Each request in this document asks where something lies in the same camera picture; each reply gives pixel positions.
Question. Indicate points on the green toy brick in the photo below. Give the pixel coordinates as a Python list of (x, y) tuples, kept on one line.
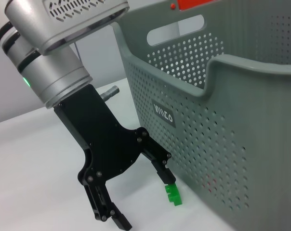
[(173, 195)]

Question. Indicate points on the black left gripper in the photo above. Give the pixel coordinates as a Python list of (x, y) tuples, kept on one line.
[(99, 134)]

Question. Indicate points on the left gripper silver metal fitting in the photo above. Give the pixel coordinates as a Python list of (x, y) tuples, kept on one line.
[(110, 92)]

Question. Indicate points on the grey perforated storage bin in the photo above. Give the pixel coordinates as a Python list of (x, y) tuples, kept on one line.
[(232, 144)]

